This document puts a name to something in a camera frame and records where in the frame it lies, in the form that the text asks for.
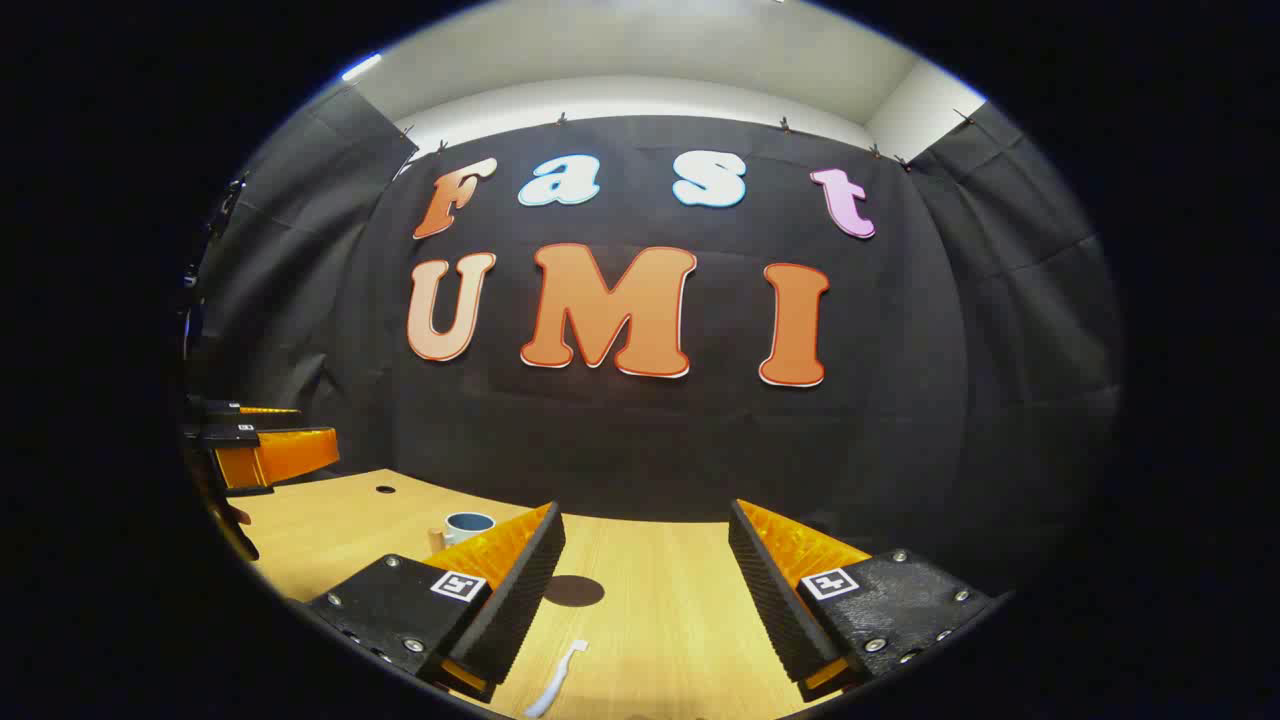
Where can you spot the ceiling light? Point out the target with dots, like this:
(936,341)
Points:
(360,67)

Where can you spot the wooden desktop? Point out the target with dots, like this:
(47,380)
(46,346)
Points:
(650,640)

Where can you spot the black backdrop cloth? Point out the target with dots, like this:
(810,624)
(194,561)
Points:
(650,440)

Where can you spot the white toothbrush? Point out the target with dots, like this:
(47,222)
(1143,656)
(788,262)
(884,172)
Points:
(556,680)

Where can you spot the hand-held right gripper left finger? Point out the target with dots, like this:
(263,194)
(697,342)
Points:
(520,600)

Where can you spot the dark round coaster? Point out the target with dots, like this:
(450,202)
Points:
(574,591)

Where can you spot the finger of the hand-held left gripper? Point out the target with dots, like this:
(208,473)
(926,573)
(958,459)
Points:
(285,455)
(215,410)

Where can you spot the pale green cup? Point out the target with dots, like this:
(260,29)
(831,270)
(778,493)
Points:
(457,533)

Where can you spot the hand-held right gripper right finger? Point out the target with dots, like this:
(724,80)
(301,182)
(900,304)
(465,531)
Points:
(775,600)

